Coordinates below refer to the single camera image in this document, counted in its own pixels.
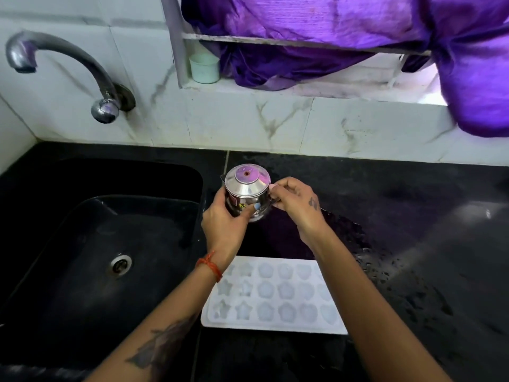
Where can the person's right hand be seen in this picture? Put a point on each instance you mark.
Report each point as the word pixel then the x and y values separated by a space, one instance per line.
pixel 299 206

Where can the person's left hand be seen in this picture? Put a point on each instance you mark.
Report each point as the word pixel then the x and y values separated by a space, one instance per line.
pixel 223 228

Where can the person's right thumb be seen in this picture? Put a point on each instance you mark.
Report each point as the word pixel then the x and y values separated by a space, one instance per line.
pixel 283 198

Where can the person's left thumb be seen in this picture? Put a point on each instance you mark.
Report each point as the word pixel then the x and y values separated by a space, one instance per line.
pixel 242 212

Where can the small steel pot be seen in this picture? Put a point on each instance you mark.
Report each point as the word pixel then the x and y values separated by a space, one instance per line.
pixel 246 192

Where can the person's left forearm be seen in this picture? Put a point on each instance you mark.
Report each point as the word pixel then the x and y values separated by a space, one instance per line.
pixel 159 326

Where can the person's right forearm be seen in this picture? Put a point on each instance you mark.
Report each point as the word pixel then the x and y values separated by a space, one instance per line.
pixel 372 314

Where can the red thread wristband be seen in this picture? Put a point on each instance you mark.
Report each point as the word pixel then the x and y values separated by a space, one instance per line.
pixel 210 265

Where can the white ice cube tray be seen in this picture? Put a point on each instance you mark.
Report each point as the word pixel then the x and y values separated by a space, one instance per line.
pixel 274 294

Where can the steel sink drain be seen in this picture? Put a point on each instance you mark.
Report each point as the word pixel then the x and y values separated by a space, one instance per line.
pixel 120 264

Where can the black sink basin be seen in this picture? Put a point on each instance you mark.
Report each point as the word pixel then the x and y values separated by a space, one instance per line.
pixel 99 250

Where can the pale green plastic cup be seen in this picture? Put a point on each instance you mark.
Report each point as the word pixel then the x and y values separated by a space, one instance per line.
pixel 204 67

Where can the purple cloth curtain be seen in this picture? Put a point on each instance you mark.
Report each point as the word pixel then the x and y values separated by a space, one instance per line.
pixel 358 47

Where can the chrome wall tap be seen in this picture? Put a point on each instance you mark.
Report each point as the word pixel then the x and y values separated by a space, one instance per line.
pixel 67 71

